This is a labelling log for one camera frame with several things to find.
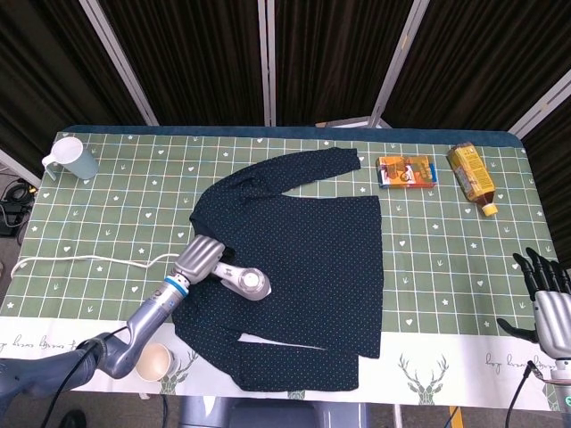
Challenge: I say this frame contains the orange snack box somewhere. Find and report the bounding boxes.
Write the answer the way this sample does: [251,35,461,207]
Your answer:
[375,155,438,190]

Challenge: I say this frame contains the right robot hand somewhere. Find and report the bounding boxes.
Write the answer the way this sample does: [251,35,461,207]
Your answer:
[497,247,571,358]

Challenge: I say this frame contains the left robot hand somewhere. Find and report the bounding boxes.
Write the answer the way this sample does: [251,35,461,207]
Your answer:
[172,235,228,286]

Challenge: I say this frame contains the dark dotted long-sleeve shirt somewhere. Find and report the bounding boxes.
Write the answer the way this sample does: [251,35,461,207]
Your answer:
[169,147,385,393]

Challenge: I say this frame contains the white partition foot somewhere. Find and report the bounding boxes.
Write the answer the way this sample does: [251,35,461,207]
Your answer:
[315,116,390,130]

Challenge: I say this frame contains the yellow tea bottle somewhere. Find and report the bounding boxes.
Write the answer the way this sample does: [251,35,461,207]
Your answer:
[446,141,500,218]

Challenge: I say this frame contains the white handheld steamer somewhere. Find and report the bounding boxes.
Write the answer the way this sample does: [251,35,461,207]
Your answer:
[212,262,274,302]

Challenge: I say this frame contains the black shoe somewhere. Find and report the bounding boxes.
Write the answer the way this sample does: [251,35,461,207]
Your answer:
[60,408,87,428]

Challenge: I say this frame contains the beige paper cup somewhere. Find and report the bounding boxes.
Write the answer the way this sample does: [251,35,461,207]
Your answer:
[135,342,176,383]

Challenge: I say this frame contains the green checkered tablecloth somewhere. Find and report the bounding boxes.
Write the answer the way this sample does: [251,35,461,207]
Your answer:
[0,128,571,412]

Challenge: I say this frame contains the light blue pitcher white handle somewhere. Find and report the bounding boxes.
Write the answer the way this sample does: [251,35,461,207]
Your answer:
[41,136,100,182]

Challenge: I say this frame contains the white partition frame post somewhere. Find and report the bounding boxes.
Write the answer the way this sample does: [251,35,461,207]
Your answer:
[369,0,432,128]
[257,0,277,128]
[0,148,42,188]
[79,0,160,128]
[508,69,571,139]

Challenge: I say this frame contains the white power cord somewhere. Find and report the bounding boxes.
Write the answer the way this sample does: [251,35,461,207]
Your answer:
[12,251,180,276]

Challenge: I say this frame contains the black equipment on floor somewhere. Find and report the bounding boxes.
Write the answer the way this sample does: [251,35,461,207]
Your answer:
[0,177,39,237]

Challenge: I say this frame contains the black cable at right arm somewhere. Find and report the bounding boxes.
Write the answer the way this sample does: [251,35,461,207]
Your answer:
[503,358,550,428]

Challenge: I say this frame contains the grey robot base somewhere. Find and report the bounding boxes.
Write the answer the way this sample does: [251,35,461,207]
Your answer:
[178,396,371,428]

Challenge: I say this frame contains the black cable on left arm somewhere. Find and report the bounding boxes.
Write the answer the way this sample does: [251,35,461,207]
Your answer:
[51,325,131,428]

